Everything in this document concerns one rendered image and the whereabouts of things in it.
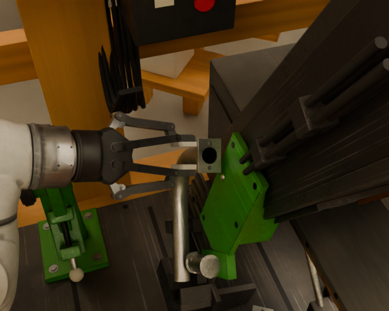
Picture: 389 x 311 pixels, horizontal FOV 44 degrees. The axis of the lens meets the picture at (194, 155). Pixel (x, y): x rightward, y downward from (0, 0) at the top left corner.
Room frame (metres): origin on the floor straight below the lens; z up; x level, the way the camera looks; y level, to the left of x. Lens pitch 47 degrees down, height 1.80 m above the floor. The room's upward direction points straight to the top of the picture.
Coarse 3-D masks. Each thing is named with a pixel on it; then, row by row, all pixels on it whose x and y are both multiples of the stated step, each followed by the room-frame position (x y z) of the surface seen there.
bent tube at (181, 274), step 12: (204, 144) 0.53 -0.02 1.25; (216, 144) 0.54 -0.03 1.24; (180, 156) 0.58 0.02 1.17; (192, 156) 0.54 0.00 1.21; (204, 156) 0.56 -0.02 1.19; (216, 156) 0.53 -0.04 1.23; (204, 168) 0.51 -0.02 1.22; (216, 168) 0.51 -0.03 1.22; (180, 180) 0.57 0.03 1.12; (180, 192) 0.56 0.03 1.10; (180, 204) 0.54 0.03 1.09; (180, 216) 0.52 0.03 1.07; (180, 228) 0.51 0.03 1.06; (180, 240) 0.49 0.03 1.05; (180, 252) 0.47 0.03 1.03; (180, 264) 0.46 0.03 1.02; (180, 276) 0.44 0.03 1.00
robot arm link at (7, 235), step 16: (16, 224) 0.38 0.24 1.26; (0, 240) 0.34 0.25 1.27; (16, 240) 0.36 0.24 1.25; (0, 256) 0.32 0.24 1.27; (16, 256) 0.34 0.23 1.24; (0, 272) 0.30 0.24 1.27; (16, 272) 0.32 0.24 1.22; (0, 288) 0.29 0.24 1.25; (16, 288) 0.32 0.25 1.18; (0, 304) 0.28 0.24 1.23
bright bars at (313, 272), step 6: (306, 252) 0.45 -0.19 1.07; (306, 258) 0.44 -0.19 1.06; (312, 264) 0.43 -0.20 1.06; (312, 270) 0.42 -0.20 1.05; (312, 276) 0.42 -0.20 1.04; (312, 282) 0.41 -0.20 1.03; (318, 282) 0.41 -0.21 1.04; (318, 288) 0.40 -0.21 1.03; (318, 294) 0.39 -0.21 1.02; (318, 300) 0.39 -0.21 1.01; (324, 300) 0.39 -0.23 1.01; (330, 300) 0.39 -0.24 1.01; (312, 306) 0.38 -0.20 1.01; (318, 306) 0.38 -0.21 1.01; (324, 306) 0.38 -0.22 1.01; (330, 306) 0.38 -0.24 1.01; (336, 306) 0.38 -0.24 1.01
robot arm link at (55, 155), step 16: (32, 128) 0.46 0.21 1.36; (48, 128) 0.47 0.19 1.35; (64, 128) 0.47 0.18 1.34; (48, 144) 0.44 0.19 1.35; (64, 144) 0.45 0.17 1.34; (48, 160) 0.42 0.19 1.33; (64, 160) 0.43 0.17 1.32; (32, 176) 0.41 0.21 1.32; (48, 176) 0.41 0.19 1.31; (64, 176) 0.42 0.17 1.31
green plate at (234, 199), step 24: (240, 144) 0.51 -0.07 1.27; (240, 168) 0.49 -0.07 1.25; (216, 192) 0.51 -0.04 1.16; (240, 192) 0.46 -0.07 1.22; (264, 192) 0.43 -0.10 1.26; (216, 216) 0.48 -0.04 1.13; (240, 216) 0.44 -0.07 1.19; (216, 240) 0.46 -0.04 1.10; (240, 240) 0.42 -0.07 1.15; (264, 240) 0.45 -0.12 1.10
